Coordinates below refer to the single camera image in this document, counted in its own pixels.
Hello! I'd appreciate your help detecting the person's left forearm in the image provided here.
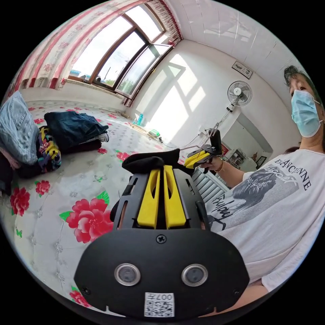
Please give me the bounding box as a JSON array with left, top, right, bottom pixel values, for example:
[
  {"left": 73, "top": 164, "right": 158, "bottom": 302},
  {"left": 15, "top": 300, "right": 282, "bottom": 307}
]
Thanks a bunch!
[{"left": 228, "top": 278, "right": 270, "bottom": 309}]

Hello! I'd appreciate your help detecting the person's right hand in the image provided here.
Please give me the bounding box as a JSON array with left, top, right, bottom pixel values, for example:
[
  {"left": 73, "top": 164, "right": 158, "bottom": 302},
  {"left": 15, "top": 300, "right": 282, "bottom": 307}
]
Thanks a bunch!
[{"left": 208, "top": 155, "right": 225, "bottom": 172}]

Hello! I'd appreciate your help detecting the white radiator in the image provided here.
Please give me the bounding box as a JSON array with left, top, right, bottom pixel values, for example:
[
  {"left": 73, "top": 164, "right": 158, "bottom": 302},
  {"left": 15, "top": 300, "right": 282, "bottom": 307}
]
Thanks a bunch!
[{"left": 192, "top": 167, "right": 231, "bottom": 204}]

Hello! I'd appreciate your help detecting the pile of clothes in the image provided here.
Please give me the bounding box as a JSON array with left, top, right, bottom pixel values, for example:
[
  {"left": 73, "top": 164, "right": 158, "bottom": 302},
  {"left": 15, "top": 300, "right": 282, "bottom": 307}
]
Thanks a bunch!
[{"left": 0, "top": 91, "right": 110, "bottom": 196}]

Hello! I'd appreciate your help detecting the person's right forearm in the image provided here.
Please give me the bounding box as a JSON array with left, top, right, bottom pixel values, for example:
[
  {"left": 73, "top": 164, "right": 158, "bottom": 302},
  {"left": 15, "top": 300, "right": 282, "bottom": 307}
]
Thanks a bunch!
[{"left": 219, "top": 158, "right": 249, "bottom": 190}]

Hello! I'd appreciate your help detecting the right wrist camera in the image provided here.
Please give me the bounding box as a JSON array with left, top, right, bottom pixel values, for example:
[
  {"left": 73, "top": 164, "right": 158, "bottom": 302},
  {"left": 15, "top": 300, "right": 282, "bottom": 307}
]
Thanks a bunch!
[{"left": 208, "top": 128, "right": 223, "bottom": 155}]

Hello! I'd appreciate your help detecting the white shelf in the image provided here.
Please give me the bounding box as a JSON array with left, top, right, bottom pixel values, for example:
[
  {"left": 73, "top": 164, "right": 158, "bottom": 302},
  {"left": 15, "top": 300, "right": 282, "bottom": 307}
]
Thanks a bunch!
[{"left": 226, "top": 148, "right": 255, "bottom": 170}]

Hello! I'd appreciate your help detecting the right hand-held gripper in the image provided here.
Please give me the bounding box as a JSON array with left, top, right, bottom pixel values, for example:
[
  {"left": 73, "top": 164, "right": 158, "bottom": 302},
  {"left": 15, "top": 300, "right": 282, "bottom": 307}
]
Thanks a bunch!
[{"left": 183, "top": 144, "right": 222, "bottom": 174}]

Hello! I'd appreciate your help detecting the brown framed window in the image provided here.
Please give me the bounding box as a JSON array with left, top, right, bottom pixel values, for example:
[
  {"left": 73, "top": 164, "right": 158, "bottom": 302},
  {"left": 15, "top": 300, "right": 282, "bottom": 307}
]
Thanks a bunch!
[{"left": 68, "top": 4, "right": 176, "bottom": 100}]

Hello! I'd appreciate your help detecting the black short sleeve shirt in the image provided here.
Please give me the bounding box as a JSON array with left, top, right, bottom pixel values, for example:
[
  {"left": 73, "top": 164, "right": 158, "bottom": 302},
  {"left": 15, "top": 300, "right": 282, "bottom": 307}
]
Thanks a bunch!
[{"left": 110, "top": 148, "right": 196, "bottom": 224}]

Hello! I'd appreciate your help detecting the person's body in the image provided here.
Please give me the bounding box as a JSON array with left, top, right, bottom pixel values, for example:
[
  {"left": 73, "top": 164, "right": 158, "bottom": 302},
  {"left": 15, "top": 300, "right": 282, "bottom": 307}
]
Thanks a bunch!
[{"left": 207, "top": 65, "right": 325, "bottom": 293}]

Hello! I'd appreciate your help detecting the white wall fan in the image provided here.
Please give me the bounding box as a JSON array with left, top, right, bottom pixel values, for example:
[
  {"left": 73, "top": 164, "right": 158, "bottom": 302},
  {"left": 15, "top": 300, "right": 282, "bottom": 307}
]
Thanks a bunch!
[{"left": 225, "top": 80, "right": 254, "bottom": 113}]

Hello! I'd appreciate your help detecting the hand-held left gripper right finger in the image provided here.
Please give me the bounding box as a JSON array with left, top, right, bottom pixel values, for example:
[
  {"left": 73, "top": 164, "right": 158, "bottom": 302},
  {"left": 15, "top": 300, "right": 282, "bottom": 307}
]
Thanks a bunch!
[{"left": 163, "top": 165, "right": 187, "bottom": 229}]

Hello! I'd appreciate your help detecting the red and white floral curtain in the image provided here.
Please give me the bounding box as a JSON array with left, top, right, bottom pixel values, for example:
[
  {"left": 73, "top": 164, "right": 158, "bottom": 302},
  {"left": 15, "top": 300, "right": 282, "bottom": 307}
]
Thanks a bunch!
[{"left": 4, "top": 0, "right": 185, "bottom": 108}]

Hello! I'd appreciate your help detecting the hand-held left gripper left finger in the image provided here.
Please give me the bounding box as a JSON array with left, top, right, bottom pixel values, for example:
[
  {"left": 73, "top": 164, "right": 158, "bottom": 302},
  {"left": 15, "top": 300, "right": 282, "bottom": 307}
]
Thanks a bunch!
[{"left": 137, "top": 168, "right": 161, "bottom": 228}]

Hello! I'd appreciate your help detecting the framed wall picture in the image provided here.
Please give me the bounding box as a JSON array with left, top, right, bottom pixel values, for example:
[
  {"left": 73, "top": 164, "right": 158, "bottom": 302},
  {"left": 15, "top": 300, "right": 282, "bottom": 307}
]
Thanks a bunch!
[{"left": 231, "top": 60, "right": 254, "bottom": 80}]

